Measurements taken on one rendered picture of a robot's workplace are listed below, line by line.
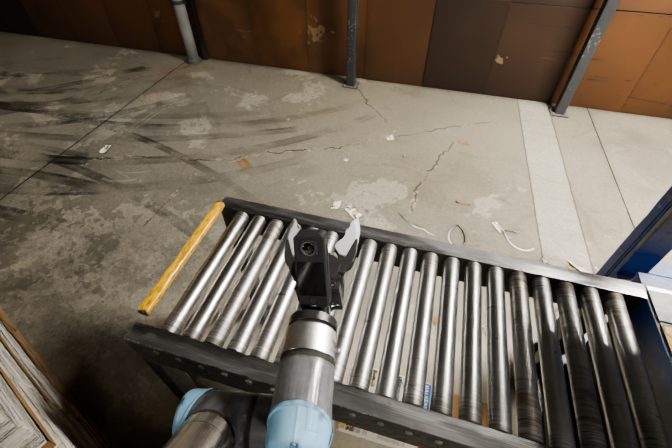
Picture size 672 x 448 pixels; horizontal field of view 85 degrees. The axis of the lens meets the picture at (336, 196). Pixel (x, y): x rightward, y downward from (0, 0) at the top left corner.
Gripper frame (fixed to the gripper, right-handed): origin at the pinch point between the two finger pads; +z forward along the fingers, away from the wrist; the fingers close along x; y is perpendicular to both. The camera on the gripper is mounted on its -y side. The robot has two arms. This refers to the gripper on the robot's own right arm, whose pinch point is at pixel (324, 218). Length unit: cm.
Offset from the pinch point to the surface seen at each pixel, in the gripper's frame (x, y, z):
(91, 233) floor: -168, 104, 89
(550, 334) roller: 52, 50, 4
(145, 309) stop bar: -54, 36, 1
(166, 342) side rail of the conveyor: -46, 39, -6
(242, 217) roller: -38, 39, 39
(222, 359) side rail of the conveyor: -30, 40, -9
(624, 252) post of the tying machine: 88, 58, 37
